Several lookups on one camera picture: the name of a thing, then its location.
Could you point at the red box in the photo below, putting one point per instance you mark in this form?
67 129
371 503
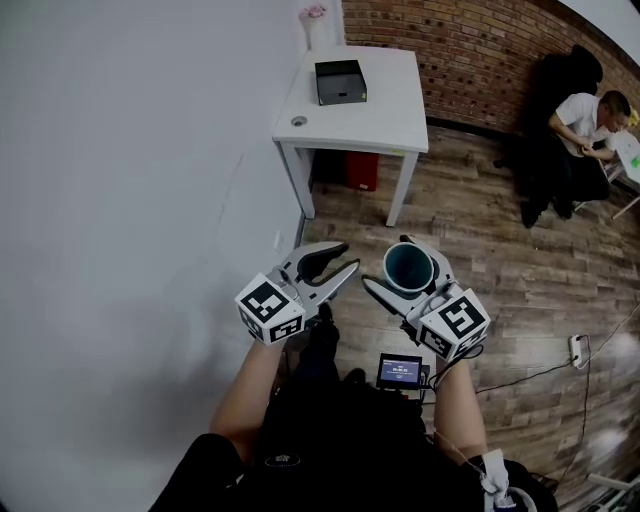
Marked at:
362 171

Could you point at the black box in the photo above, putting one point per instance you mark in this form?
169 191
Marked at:
340 82

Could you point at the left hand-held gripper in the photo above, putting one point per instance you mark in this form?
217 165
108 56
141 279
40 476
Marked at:
270 307

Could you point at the person's black clothed body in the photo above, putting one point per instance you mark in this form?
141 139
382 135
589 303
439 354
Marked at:
350 460

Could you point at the white cloth band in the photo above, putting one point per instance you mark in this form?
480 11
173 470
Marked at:
495 470

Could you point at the person's right forearm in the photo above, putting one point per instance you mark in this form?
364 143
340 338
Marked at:
457 405

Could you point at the white power strip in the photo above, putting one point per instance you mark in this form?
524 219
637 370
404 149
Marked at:
577 351

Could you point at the white square table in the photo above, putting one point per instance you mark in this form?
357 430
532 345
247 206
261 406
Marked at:
390 110

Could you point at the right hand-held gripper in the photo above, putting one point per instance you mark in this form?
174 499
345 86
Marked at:
455 322

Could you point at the small black screen device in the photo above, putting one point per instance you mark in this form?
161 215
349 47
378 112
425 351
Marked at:
400 371

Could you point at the white side table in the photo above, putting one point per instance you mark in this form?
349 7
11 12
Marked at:
627 160

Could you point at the white vase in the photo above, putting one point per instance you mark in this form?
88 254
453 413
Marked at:
316 35

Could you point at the black chair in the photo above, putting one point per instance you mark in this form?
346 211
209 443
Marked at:
575 67

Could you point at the white cup with teal inside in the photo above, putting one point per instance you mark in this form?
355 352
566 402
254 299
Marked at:
407 270

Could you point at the person's left forearm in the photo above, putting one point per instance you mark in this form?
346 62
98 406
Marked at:
250 395

